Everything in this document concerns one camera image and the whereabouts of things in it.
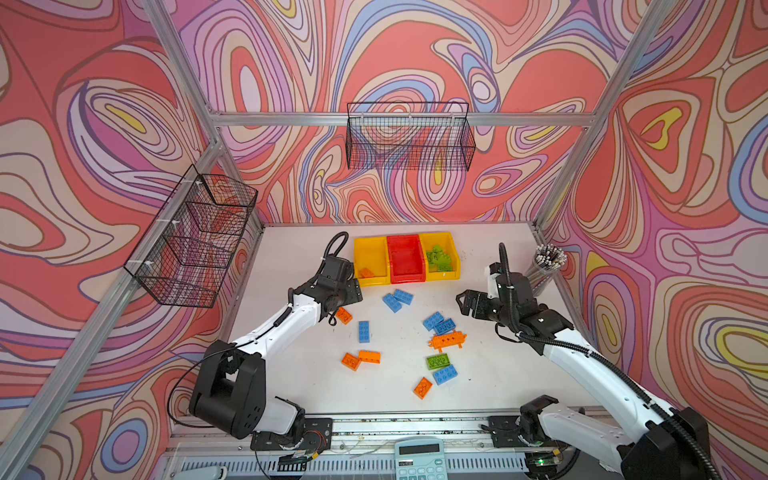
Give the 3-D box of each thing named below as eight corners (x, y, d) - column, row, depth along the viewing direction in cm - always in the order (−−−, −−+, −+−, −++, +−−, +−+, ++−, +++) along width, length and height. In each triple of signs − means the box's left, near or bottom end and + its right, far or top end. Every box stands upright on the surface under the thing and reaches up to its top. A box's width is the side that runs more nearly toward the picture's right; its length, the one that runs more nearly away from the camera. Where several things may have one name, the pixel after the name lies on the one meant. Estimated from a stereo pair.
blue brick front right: (437, 386, 83) (438, 383, 82) (431, 375, 85) (432, 373, 83) (457, 376, 85) (458, 373, 83) (451, 366, 87) (453, 363, 85)
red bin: (387, 285, 102) (387, 275, 98) (387, 244, 115) (387, 233, 110) (424, 285, 102) (426, 275, 98) (420, 244, 115) (421, 233, 110)
